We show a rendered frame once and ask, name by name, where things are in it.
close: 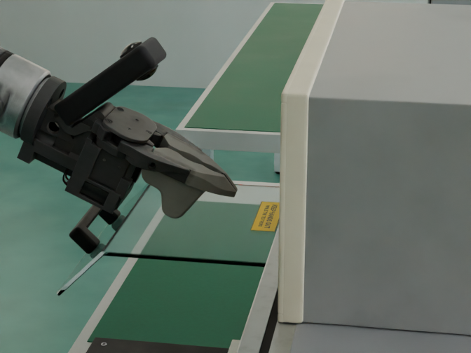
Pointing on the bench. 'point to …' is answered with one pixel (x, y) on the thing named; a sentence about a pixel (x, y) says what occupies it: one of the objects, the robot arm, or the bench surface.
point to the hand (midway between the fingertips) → (227, 181)
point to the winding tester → (378, 170)
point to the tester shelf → (325, 333)
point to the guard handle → (78, 233)
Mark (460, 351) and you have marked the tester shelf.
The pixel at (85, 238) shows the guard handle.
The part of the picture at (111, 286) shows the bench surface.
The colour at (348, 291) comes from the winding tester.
